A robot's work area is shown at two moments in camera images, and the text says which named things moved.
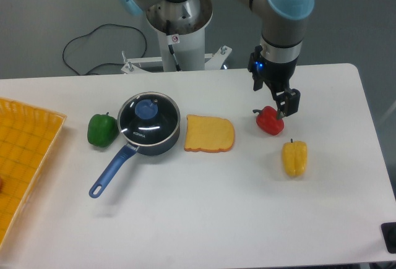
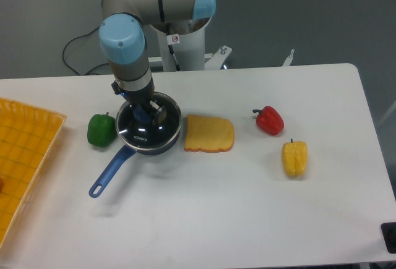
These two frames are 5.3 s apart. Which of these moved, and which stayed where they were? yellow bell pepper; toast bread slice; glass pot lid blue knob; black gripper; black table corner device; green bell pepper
Moved: glass pot lid blue knob; black gripper
Stayed: black table corner device; yellow bell pepper; toast bread slice; green bell pepper
